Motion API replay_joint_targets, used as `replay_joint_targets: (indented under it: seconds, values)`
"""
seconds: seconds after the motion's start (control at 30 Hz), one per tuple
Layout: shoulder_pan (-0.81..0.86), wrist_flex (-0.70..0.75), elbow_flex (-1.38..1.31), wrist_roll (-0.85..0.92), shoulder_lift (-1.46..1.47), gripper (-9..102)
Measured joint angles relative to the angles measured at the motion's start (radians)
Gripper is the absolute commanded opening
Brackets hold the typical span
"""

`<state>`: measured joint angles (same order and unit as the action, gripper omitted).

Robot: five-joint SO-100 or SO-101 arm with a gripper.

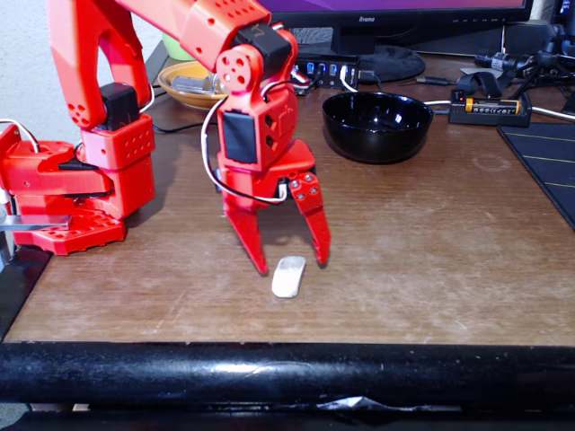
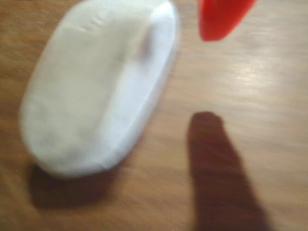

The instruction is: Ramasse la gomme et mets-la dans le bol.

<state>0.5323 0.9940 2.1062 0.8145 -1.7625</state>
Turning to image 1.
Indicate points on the white eraser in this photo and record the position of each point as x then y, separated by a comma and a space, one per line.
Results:
289, 276

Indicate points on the black glossy bowl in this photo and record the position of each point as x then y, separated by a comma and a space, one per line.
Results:
377, 143

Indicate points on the yellow dish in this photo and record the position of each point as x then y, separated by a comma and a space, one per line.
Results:
179, 96

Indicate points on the small grey item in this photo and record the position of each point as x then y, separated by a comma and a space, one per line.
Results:
191, 84

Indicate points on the black USB hub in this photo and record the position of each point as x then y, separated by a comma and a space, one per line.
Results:
330, 72

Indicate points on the clear bottle with green base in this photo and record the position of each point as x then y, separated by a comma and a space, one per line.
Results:
177, 49

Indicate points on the black battery charger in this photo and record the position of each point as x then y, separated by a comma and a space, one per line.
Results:
489, 117

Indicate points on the yellow and black battery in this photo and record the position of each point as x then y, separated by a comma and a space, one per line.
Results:
492, 105

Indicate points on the metal clamp bar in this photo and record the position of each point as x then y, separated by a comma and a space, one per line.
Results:
36, 221

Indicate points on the black computer monitor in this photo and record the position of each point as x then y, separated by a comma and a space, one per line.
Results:
404, 18

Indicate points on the black mat with yellow lines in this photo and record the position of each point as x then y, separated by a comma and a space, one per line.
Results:
548, 157

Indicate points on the black flashlight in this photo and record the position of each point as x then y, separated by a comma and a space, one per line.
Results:
503, 61

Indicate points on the black tripod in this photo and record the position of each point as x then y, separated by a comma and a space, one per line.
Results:
554, 54

